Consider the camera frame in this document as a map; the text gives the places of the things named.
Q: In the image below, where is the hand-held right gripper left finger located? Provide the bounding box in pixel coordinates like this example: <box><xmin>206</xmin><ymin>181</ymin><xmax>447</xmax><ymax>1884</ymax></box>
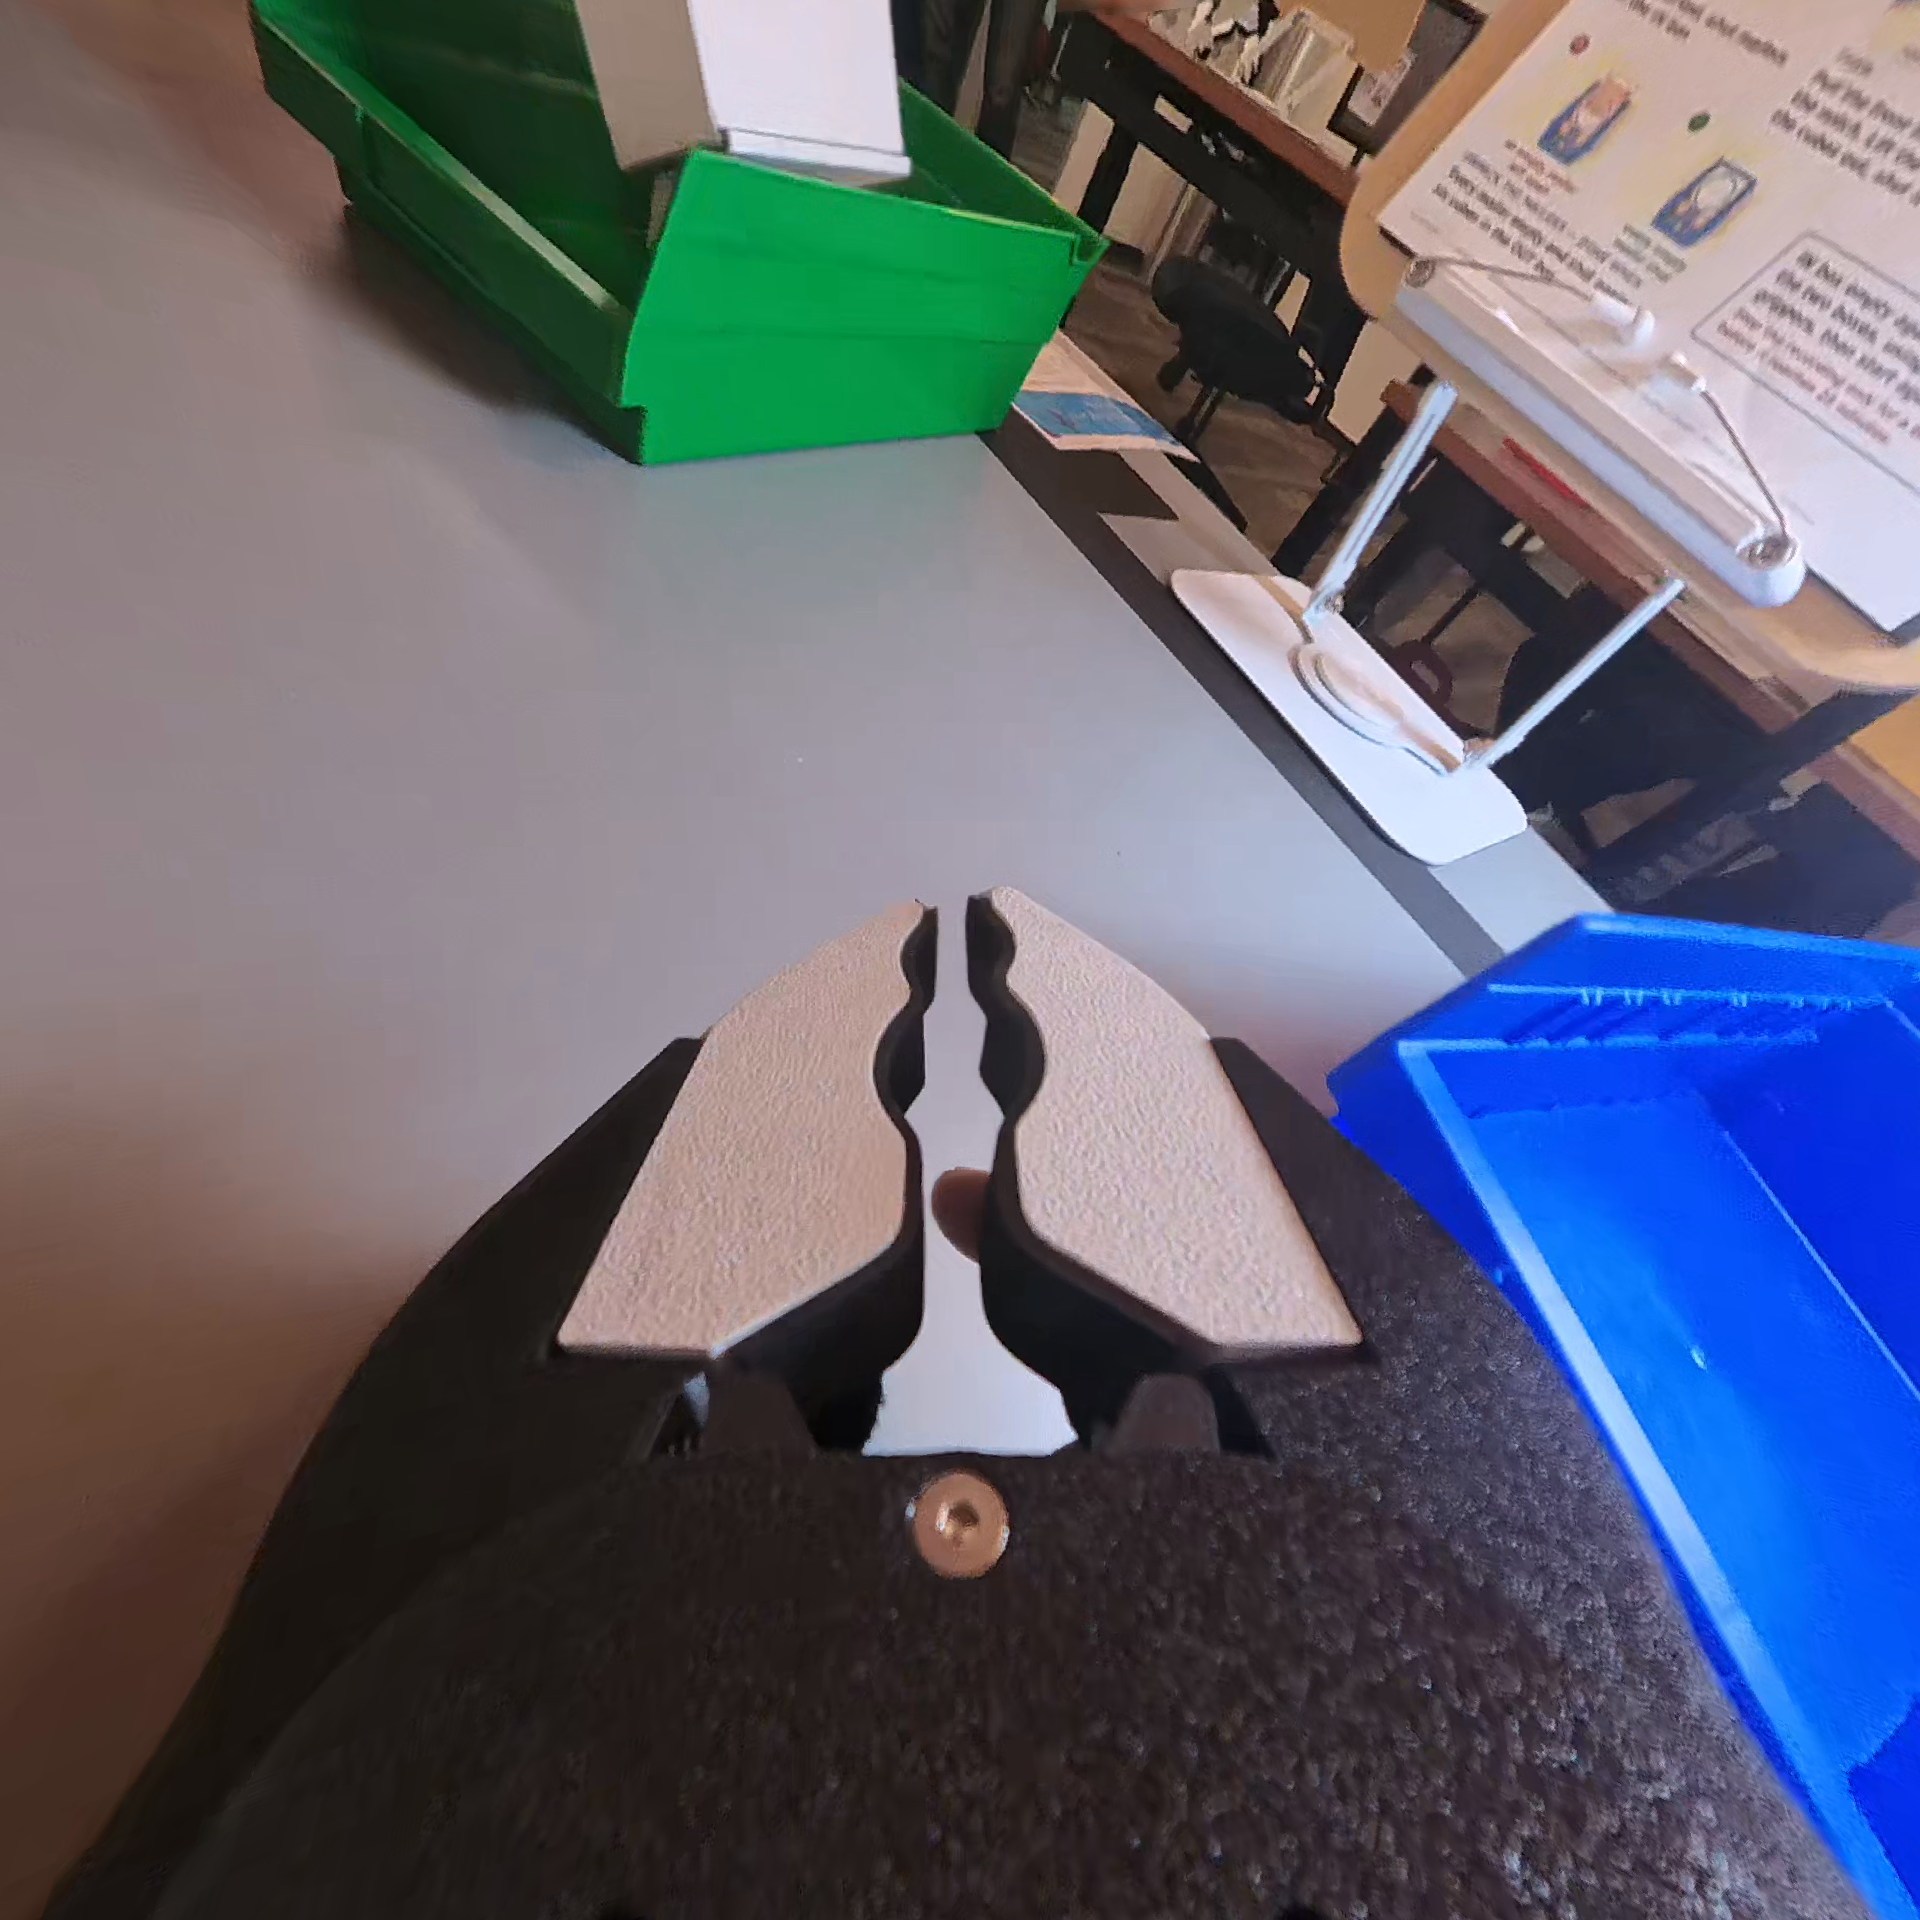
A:
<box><xmin>561</xmin><ymin>898</ymin><xmax>938</xmax><ymax>1366</ymax></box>

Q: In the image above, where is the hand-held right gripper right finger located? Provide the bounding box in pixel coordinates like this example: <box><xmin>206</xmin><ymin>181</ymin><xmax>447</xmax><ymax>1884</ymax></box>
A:
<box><xmin>965</xmin><ymin>893</ymin><xmax>1368</xmax><ymax>1366</ymax></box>

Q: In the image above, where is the blue plastic bin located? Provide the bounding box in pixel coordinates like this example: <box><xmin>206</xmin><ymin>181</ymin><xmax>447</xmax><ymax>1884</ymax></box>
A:
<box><xmin>1325</xmin><ymin>918</ymin><xmax>1920</xmax><ymax>1920</ymax></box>

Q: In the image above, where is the green plastic bin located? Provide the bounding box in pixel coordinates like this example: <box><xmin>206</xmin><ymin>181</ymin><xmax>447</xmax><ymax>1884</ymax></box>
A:
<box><xmin>247</xmin><ymin>0</ymin><xmax>1114</xmax><ymax>473</ymax></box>

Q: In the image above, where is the white cardboard box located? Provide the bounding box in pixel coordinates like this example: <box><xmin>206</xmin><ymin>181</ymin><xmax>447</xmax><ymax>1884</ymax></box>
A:
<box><xmin>577</xmin><ymin>0</ymin><xmax>910</xmax><ymax>177</ymax></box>

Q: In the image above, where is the blue printed card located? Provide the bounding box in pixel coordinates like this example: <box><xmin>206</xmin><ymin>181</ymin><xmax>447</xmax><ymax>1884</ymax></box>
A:
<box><xmin>1010</xmin><ymin>333</ymin><xmax>1200</xmax><ymax>452</ymax></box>

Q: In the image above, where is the black office chair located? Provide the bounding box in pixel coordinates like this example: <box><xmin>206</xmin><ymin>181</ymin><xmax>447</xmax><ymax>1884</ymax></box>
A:
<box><xmin>1145</xmin><ymin>253</ymin><xmax>1337</xmax><ymax>435</ymax></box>

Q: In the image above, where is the dark wooden table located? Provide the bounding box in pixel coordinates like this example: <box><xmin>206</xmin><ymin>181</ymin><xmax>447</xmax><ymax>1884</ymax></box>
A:
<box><xmin>1050</xmin><ymin>0</ymin><xmax>1375</xmax><ymax>268</ymax></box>

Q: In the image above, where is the printed instruction sheet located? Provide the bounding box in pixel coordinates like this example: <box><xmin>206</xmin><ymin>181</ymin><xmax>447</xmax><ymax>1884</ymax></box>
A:
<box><xmin>1375</xmin><ymin>0</ymin><xmax>1920</xmax><ymax>637</ymax></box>

